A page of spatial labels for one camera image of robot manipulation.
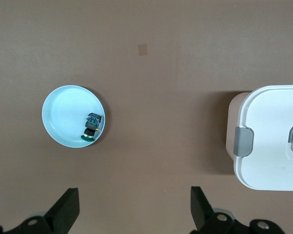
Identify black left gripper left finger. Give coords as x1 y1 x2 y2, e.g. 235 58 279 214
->
0 187 80 234

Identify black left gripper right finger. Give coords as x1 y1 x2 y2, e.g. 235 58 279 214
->
190 186 287 234

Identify white lunch box grey clips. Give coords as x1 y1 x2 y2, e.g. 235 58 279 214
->
225 84 293 192

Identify light blue round plate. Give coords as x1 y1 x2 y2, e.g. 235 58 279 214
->
41 84 109 149

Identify brown tape patch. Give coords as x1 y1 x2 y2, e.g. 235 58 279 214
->
138 43 148 57

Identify green push-button switch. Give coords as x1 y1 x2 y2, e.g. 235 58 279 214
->
80 112 104 142

